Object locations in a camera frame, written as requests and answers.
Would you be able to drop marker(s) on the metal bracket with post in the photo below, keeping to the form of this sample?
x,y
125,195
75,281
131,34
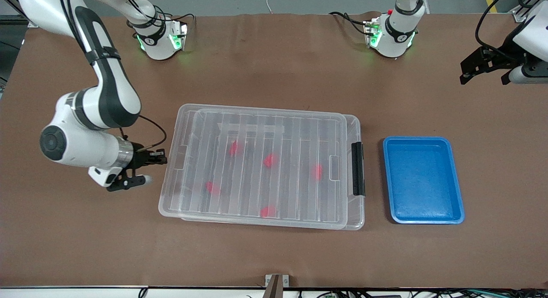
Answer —
x,y
276,285

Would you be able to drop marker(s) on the clear plastic storage box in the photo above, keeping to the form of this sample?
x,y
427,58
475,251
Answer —
x,y
357,126

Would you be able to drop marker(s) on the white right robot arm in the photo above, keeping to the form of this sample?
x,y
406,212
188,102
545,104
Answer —
x,y
111,96

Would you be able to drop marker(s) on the aluminium frame profile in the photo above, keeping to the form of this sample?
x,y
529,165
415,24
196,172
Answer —
x,y
520,16
33,22

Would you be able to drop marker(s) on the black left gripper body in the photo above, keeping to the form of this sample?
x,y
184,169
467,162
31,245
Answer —
x,y
500,59

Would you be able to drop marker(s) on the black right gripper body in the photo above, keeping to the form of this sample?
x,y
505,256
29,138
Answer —
x,y
139,157

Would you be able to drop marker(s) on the brown table cover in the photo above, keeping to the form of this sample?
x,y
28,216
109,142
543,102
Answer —
x,y
274,255

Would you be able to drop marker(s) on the red block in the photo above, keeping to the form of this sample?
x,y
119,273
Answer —
x,y
233,148
211,187
317,172
269,160
268,211

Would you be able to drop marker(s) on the blue plastic tray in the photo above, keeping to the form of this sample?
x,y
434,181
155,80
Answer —
x,y
421,182

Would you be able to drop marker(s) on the clear ribbed plastic lid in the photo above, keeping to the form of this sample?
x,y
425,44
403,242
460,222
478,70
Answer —
x,y
299,195

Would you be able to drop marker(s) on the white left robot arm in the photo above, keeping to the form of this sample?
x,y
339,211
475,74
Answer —
x,y
394,41

